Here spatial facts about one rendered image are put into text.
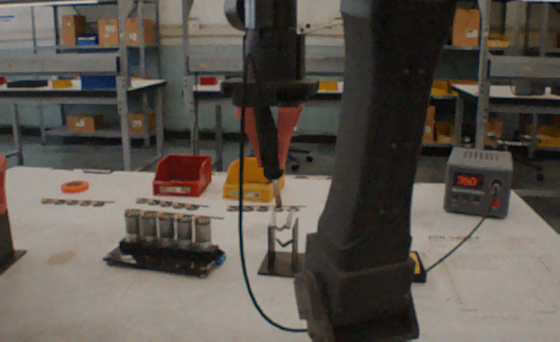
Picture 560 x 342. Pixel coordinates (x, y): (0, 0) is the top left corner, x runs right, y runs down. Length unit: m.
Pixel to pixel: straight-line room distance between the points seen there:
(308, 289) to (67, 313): 0.34
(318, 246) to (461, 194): 0.58
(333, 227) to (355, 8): 0.16
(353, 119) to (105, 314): 0.40
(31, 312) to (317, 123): 4.60
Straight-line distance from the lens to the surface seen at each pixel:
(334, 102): 2.99
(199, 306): 0.62
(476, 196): 0.95
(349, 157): 0.35
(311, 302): 0.39
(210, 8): 5.22
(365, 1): 0.31
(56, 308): 0.66
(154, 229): 0.74
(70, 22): 5.38
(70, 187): 1.11
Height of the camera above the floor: 1.06
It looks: 14 degrees down
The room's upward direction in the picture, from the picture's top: straight up
